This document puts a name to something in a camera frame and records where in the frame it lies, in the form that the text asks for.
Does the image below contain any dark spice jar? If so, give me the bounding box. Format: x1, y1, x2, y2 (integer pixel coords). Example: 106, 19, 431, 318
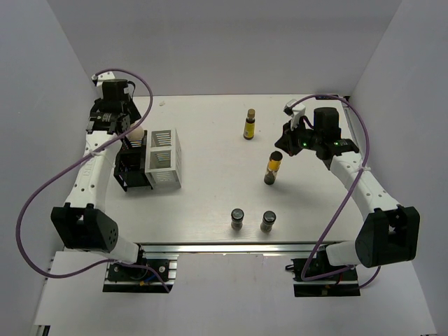
231, 208, 244, 230
260, 211, 277, 233

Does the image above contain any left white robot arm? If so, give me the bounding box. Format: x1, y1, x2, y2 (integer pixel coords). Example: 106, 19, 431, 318
50, 79, 148, 279

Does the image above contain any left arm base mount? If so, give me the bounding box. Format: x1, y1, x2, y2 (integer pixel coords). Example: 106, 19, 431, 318
102, 256, 177, 294

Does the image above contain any aluminium rail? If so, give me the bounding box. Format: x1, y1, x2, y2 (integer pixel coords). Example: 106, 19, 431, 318
138, 241, 351, 256

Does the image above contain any purple cable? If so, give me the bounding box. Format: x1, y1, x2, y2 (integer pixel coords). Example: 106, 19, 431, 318
15, 67, 172, 293
295, 94, 382, 289

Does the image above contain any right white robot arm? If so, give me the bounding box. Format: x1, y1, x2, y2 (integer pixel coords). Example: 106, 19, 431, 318
275, 104, 420, 279

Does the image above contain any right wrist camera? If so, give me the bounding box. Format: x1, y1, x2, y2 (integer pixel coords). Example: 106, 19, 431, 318
283, 99, 306, 130

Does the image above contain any small brown bottle tan cap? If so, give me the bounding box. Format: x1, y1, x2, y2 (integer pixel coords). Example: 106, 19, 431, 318
243, 108, 256, 140

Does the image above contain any white slotted organizer box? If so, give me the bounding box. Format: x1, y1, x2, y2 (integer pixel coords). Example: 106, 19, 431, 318
145, 128, 182, 189

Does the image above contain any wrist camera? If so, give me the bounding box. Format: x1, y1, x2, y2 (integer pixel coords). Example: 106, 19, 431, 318
91, 71, 116, 87
283, 99, 306, 130

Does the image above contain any yellow spice jar black lid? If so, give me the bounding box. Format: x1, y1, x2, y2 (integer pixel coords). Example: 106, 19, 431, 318
263, 150, 283, 185

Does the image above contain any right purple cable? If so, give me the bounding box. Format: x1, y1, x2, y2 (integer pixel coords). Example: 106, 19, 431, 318
295, 94, 382, 289

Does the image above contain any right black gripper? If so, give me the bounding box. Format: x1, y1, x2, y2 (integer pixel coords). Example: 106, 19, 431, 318
275, 118, 321, 157

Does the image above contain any cream cap spice jar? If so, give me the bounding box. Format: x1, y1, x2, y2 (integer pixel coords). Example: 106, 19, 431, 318
127, 126, 144, 141

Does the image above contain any blue label right corner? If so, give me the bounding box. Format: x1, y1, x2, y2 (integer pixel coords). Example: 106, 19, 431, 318
314, 94, 340, 100

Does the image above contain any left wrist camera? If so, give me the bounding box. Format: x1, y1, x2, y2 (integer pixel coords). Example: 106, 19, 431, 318
91, 71, 116, 87

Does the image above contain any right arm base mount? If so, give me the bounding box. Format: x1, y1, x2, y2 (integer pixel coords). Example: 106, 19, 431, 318
284, 258, 361, 298

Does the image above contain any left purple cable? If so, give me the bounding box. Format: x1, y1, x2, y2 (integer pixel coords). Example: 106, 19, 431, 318
15, 67, 172, 293

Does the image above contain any black slotted organizer box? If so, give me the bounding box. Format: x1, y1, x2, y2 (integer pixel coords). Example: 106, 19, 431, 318
113, 130, 152, 192

